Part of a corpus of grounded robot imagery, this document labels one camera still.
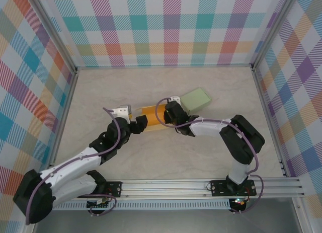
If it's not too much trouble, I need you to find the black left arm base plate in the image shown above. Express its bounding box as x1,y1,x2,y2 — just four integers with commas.
76,180,123,199

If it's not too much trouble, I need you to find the orange paper box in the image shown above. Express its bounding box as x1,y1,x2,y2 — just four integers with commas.
134,104,171,132

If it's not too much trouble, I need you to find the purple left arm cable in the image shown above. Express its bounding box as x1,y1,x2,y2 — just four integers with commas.
25,107,131,226

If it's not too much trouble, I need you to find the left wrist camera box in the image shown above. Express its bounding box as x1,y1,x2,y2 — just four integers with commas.
112,104,133,124

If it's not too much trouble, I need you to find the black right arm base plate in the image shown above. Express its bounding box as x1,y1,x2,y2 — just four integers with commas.
209,179,257,197

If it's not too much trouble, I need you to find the aluminium frame post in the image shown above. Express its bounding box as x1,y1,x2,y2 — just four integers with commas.
250,0,299,72
27,0,78,75

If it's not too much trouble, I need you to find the green paper box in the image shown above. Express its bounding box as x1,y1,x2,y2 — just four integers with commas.
180,87,212,113

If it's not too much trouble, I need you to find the wide aluminium base rail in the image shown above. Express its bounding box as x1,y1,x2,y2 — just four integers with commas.
28,177,305,200

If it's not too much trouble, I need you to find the slotted grey cable duct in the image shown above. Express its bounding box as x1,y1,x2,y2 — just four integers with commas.
40,199,231,210

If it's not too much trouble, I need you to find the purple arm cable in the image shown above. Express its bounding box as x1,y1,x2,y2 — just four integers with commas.
155,97,264,215
25,107,131,226

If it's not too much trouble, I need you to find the grey metal sheet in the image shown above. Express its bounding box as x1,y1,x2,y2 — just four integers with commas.
32,209,302,233

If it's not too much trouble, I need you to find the thin aluminium floor rail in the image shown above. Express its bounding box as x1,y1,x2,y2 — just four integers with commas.
75,63,254,70

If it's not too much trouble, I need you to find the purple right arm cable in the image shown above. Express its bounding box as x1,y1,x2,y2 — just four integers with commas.
155,97,264,215

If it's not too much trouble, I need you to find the aluminium side floor rail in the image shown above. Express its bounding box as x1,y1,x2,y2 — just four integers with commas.
251,68,290,178
44,69,81,181

